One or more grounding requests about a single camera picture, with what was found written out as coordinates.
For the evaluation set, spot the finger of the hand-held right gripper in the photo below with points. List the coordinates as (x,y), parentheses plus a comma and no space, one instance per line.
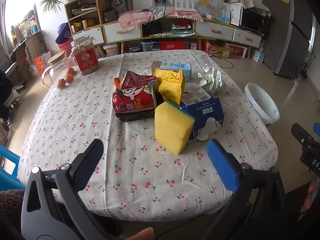
(300,133)
(317,129)

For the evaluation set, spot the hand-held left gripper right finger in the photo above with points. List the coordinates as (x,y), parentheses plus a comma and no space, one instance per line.
(222,165)

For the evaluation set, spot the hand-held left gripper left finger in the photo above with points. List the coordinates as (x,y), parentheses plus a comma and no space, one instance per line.
(90,155)

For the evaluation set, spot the blue tissue box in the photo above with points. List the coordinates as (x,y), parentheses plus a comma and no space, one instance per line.
(207,112)

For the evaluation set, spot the yellow sponge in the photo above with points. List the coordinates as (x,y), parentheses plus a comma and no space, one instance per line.
(172,127)

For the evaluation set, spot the white bin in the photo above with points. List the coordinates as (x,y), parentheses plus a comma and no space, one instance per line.
(252,92)

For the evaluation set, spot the orange carrot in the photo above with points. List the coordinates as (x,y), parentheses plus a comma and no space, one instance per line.
(117,82)

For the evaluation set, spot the yellow packet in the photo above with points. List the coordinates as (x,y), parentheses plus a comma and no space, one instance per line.
(170,85)

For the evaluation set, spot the person's right hand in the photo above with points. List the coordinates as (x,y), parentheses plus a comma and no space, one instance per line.
(310,195)

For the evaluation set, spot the person's left hand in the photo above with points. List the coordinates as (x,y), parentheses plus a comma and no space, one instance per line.
(142,234)

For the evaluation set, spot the cherry-print tablecloth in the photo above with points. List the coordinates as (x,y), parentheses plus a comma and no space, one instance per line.
(75,130)

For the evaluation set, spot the black tray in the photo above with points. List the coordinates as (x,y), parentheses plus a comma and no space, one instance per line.
(135,117)

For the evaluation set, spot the red cartoon drink can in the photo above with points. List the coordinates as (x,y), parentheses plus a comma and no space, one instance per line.
(135,102)

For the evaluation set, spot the small orange fruit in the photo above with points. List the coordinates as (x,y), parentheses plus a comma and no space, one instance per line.
(61,84)
(71,70)
(69,78)

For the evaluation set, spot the blue plastic chair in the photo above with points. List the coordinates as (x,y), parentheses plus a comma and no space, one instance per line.
(8,165)

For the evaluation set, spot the crumpled white wrapper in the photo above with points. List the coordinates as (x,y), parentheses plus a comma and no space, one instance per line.
(212,78)

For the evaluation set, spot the small light blue box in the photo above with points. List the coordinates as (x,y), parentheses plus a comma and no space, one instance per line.
(258,55)

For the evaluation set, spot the grey refrigerator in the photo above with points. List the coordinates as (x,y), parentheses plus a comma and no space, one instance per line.
(292,42)

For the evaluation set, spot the brown fleece garment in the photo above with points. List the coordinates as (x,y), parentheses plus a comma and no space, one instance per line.
(11,205)

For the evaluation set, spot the plastic jar with red label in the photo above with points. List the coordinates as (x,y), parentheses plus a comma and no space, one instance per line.
(86,60)

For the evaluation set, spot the glass jar with cork lid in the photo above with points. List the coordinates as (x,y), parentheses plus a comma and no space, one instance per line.
(56,61)

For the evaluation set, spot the flat red gift box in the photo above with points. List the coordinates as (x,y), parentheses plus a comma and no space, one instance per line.
(237,50)

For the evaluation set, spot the light blue carton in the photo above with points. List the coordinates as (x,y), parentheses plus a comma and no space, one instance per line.
(175,66)

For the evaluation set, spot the colourful snack carton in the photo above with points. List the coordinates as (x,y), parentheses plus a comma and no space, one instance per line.
(217,51)

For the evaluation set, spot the white dotted box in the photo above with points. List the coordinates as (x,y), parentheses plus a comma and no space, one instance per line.
(191,46)

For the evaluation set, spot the black microwave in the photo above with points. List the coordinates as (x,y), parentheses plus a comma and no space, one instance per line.
(252,20)

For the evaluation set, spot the blue storage box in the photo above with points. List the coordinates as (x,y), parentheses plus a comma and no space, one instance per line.
(150,47)

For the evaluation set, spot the purple hat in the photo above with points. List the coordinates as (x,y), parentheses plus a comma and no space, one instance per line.
(62,31)

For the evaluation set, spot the wooden drawer sideboard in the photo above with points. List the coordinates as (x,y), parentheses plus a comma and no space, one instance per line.
(217,30)

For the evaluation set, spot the green packet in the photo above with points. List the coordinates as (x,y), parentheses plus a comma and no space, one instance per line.
(183,32)

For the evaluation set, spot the black set-top box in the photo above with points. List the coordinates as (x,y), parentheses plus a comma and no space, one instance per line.
(151,27)

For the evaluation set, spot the pink cloth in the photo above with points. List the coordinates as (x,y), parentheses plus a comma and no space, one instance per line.
(130,18)

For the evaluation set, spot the map-print bag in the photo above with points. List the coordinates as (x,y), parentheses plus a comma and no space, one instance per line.
(212,10)

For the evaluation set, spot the wooden shelf unit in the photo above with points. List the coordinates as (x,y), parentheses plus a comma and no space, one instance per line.
(96,2)

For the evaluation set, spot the white router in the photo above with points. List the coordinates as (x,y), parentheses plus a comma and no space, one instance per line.
(185,5)

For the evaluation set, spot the wall power strip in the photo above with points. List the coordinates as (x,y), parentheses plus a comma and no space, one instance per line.
(163,1)

